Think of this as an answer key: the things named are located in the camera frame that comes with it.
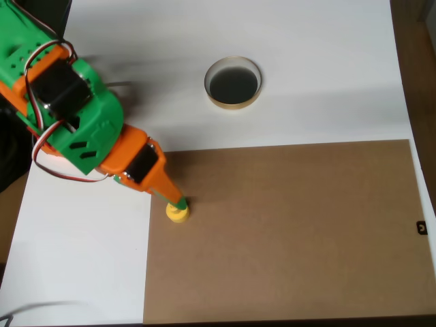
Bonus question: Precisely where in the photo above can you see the grey cable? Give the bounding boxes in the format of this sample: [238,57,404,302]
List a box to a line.
[0,300,86,327]

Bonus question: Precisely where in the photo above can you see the round dish dark inside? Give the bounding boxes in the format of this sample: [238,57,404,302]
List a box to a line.
[204,56,264,111]

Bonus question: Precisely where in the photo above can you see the white red servo cable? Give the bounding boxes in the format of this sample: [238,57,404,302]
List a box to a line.
[31,119,114,184]

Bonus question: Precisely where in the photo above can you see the small yellow plastic piece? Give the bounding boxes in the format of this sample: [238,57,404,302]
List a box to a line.
[165,202,191,224]

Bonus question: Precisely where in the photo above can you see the white table sheet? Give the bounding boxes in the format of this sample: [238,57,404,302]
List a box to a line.
[0,0,436,327]

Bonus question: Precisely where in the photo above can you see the brown rectangular board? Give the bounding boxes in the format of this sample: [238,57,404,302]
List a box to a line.
[142,138,436,325]

